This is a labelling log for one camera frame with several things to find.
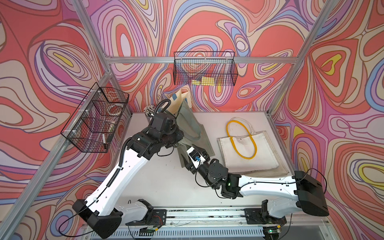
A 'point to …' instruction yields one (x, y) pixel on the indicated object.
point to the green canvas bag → (194, 132)
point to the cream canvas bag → (260, 121)
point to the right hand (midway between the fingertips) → (188, 152)
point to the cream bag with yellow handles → (249, 153)
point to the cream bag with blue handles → (177, 99)
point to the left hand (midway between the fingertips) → (186, 132)
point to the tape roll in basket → (115, 109)
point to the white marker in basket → (103, 137)
